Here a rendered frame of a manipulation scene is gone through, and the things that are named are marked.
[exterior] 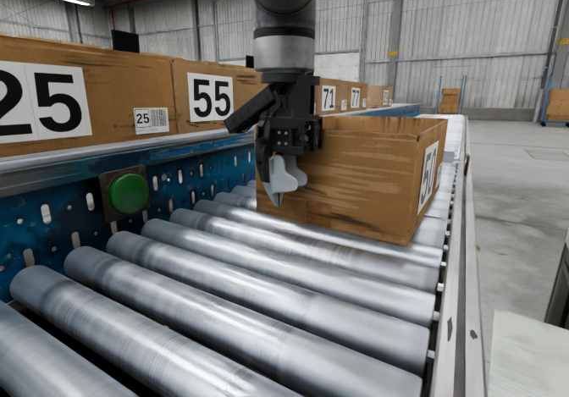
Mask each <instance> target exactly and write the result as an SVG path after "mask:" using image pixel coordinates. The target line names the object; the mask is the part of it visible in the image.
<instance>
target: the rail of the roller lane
mask: <svg viewBox="0 0 569 397"><path fill-rule="evenodd" d="M468 153H469V154H471V153H470V140H469V128H468V116H466V115H464V121H463V128H462V135H461V148H460V155H459V159H461V160H460V164H459V165H458V169H457V176H456V187H455V188H456V189H455V192H454V194H455V196H454V199H453V202H454V203H453V207H452V210H453V211H452V215H451V225H450V238H448V251H447V252H446V258H445V262H446V265H445V271H444V277H443V285H444V286H443V293H442V294H441V297H440V304H439V312H440V314H439V324H437V330H436V337H435V344H434V352H435V355H434V364H432V370H431V376H430V383H429V390H428V397H487V386H486V374H485V361H484V349H483V324H482V312H481V300H480V288H479V275H478V253H477V251H476V244H477V239H476V226H475V213H474V201H473V188H472V165H471V158H470V163H469V168H468V173H467V182H466V189H465V194H464V195H463V190H464V184H465V179H466V176H464V173H463V169H464V162H465V157H466V155H467V154H468Z"/></svg>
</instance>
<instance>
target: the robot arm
mask: <svg viewBox="0 0 569 397"><path fill-rule="evenodd" d="M252 9H253V49H254V70H255V71H256V72H259V73H263V74H261V83H262V84H269V85H268V86H266V87H265V88H264V89H263V90H261V91H260V92H259V93H257V94H256V95H255V96H254V97H253V98H252V99H250V100H249V101H248V102H246V103H245V104H244V105H243V106H241V107H240V108H239V109H237V110H236V111H234V112H233V113H232V114H230V116H229V117H228V118H226V119H225V120H224V124H225V126H226V128H227V130H228V132H229V133H230V134H234V133H236V134H243V133H245V132H247V131H248V130H249V129H250V128H251V127H252V126H253V125H254V124H256V123H258V124H257V133H256V139H255V141H256V152H255V157H256V165H257V171H258V173H259V176H260V180H261V181H262V183H263V186H264V188H265V191H266V192H267V194H268V196H269V198H270V200H271V201H272V203H273V204H274V205H275V206H276V207H278V206H280V205H281V202H282V200H283V196H284V193H285V192H288V191H294V190H296V189H297V186H303V185H305V184H306V183H307V175H306V174H305V173H304V172H302V171H301V170H300V169H299V168H298V167H297V166H296V155H304V152H305V151H307V152H315V151H317V150H318V148H320V149H322V143H323V116H319V114H314V111H315V85H320V76H313V75H310V74H305V73H309V72H312V71H313V70H314V51H315V24H316V0H252ZM319 125H320V137H319V141H318V126H319ZM273 152H276V153H275V155H274V156H273Z"/></svg>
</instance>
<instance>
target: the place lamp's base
mask: <svg viewBox="0 0 569 397"><path fill-rule="evenodd" d="M128 173H130V174H139V175H140V176H141V177H142V178H144V180H145V181H146V182H147V178H146V167H145V166H144V165H143V164H142V165H138V166H134V167H129V168H122V169H118V170H114V171H110V172H106V173H101V174H100V175H99V176H98V178H99V183H100V188H101V193H102V204H103V209H104V214H105V219H106V222H107V223H111V222H114V221H117V220H120V219H122V218H126V217H128V216H131V215H134V214H137V213H138V212H143V211H145V210H148V209H149V207H150V200H149V193H148V198H147V200H146V203H145V205H144V206H143V207H142V208H141V209H140V210H139V211H137V212H134V213H131V214H125V213H121V212H118V211H116V210H115V209H114V208H113V207H112V205H111V203H110V201H109V190H110V187H111V185H112V183H113V182H114V181H115V180H116V179H117V178H118V177H119V176H120V175H122V174H128Z"/></svg>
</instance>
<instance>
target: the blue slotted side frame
mask: <svg viewBox="0 0 569 397"><path fill-rule="evenodd" d="M422 106H423V105H422V104H417V105H412V106H407V107H402V108H391V109H386V110H381V111H376V112H371V113H360V114H355V115H354V116H380V117H407V118H414V117H416V116H418V115H419V111H420V107H422ZM415 109H416V111H415ZM249 153H250V155H251V161H250V162H249ZM235 156H236V166H235ZM242 158H243V160H242ZM219 160H220V162H221V170H220V171H219V170H218V161H219ZM142 164H143V165H144V166H145V167H146V178H147V185H148V189H149V200H150V207H149V209H148V210H146V214H147V221H148V220H150V219H154V218H157V219H161V220H164V221H167V222H169V219H170V216H171V214H172V213H173V211H175V210H176V209H179V208H184V209H188V210H192V211H193V208H194V206H195V205H196V203H197V202H198V201H200V200H208V201H213V199H214V198H215V196H216V195H217V194H218V193H220V192H226V193H230V192H232V190H233V189H234V188H235V187H236V186H238V185H240V186H247V184H248V182H249V181H251V180H256V165H255V132H254V131H250V132H245V133H243V134H234V135H224V136H219V137H213V138H208V139H203V140H198V141H187V142H182V143H177V144H172V145H166V146H156V147H151V148H146V149H140V150H134V151H129V152H120V153H114V154H108V155H103V156H98V157H88V158H82V159H77V160H72V161H67V162H61V163H51V164H46V165H41V166H35V167H30V168H20V169H15V170H9V171H4V172H0V267H1V266H3V270H0V300H1V301H3V302H4V303H6V304H7V305H9V306H11V307H12V308H13V309H15V311H17V312H19V313H20V314H21V315H23V316H24V317H28V316H29V315H31V314H33V313H34V312H33V311H31V310H30V309H28V308H27V307H25V306H23V305H22V304H20V303H19V302H18V301H16V300H15V299H14V298H13V297H12V296H11V294H10V291H9V288H10V284H11V281H12V280H13V278H14V276H15V275H16V274H17V273H19V272H20V271H21V270H23V269H25V268H27V266H26V264H25V258H24V254H23V252H24V250H26V249H31V251H32V255H33V258H34V265H33V266H35V265H42V266H45V267H48V268H50V269H52V270H53V271H55V272H57V273H60V274H62V275H63V276H65V277H67V278H70V279H72V280H74V281H75V282H77V283H79V284H82V285H84V286H85V287H87V285H85V284H83V283H81V282H79V281H77V280H75V279H73V278H71V277H69V276H68V275H67V274H66V273H65V271H64V261H65V258H66V257H67V255H68V254H69V253H70V252H71V251H72V250H74V249H75V248H74V246H73V241H72V234H73V233H74V232H77V233H78V236H79V241H80V247H82V246H90V247H92V248H95V249H97V250H99V251H103V252H105V253H107V248H106V247H107V243H108V240H109V239H110V238H111V237H112V235H113V234H112V229H111V224H110V223H107V222H106V219H105V214H104V209H103V204H102V193H101V188H100V183H99V178H98V176H99V175H100V174H101V173H106V172H110V171H114V170H118V169H122V168H129V167H134V166H138V165H142ZM200 165H202V172H203V176H202V177H201V173H200ZM211 167H212V168H211ZM179 170H181V174H182V182H181V183H180V182H179ZM160 173H165V174H166V175H167V179H166V180H164V181H161V180H159V178H158V176H159V174H160ZM191 173H192V174H191ZM243 174H244V179H245V182H244V184H243ZM154 176H156V177H157V190H154V185H153V177H154ZM250 176H251V177H250ZM168 179H169V181H168ZM228 179H229V184H230V188H229V189H228ZM236 180H237V182H236ZM211 185H213V196H212V192H211ZM220 187H221V188H220ZM192 191H194V194H195V202H194V203H192V197H191V193H192ZM88 193H91V194H92V199H93V204H94V208H93V209H92V210H89V209H88V205H87V200H86V195H87V194H88ZM202 193H204V194H202ZM170 199H172V202H173V211H172V212H170V210H169V200H170ZM182 200H183V202H182ZM45 204H47V205H48V207H49V212H50V216H51V221H50V222H49V223H44V222H43V217H42V214H41V206H43V205H45ZM68 206H71V208H70V209H68ZM158 208H159V212H158V211H157V210H158ZM19 219H22V223H17V221H18V220H19ZM130 219H131V222H129V220H130ZM147 221H146V222H147ZM115 222H116V227H117V233H118V232H120V231H128V232H131V233H133V234H138V235H141V229H142V227H143V225H144V224H145V223H146V222H144V221H143V214H142V212H138V213H137V214H134V215H131V216H128V217H126V218H122V219H120V220H117V221H115ZM96 231H97V234H96V235H94V233H95V232H96ZM54 246H55V247H56V249H55V250H54V251H52V248H53V247H54Z"/></svg>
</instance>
